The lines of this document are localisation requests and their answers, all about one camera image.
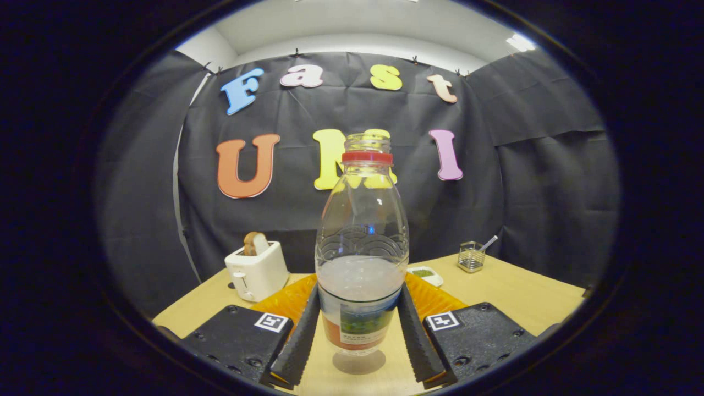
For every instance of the bread slice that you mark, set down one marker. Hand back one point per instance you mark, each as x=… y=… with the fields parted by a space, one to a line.
x=256 y=243

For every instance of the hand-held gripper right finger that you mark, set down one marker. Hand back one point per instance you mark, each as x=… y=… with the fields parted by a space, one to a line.
x=418 y=341

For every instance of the small white dish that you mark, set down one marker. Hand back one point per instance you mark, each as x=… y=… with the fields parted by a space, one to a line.
x=424 y=274

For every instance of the wooden table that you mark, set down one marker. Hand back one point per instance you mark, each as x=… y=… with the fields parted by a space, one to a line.
x=495 y=297

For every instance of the round brown coaster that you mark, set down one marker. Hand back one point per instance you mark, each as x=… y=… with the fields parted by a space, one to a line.
x=357 y=367

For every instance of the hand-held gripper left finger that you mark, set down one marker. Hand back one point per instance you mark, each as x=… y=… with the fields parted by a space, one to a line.
x=300 y=341

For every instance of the black backdrop cloth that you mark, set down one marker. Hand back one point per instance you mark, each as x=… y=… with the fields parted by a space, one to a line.
x=308 y=220

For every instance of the white toaster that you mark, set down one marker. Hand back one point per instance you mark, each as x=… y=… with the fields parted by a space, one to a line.
x=258 y=275

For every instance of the small ceiling light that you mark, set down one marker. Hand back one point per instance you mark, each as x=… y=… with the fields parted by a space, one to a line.
x=521 y=42

